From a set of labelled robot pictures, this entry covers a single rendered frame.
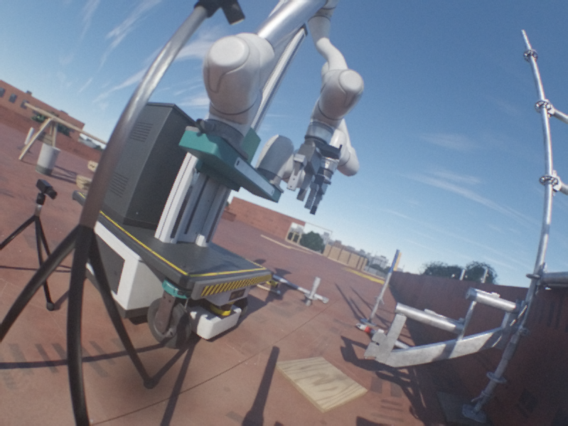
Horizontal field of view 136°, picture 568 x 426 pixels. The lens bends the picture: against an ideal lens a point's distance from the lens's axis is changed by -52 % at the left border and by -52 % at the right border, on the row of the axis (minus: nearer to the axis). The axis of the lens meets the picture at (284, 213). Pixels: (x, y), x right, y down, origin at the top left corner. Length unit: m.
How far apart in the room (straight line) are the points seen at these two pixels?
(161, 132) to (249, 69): 0.52
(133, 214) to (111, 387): 0.65
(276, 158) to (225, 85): 0.64
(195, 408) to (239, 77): 0.85
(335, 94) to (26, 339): 1.08
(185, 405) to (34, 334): 0.47
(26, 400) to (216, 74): 0.86
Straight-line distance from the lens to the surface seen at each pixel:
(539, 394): 1.26
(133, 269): 0.82
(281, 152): 1.19
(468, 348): 1.21
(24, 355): 0.76
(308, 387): 0.97
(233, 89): 0.62
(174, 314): 0.82
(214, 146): 0.71
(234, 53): 0.61
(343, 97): 0.67
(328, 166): 1.04
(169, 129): 1.03
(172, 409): 0.70
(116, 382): 0.73
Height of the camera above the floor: 0.54
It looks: 4 degrees up
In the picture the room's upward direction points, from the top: 22 degrees clockwise
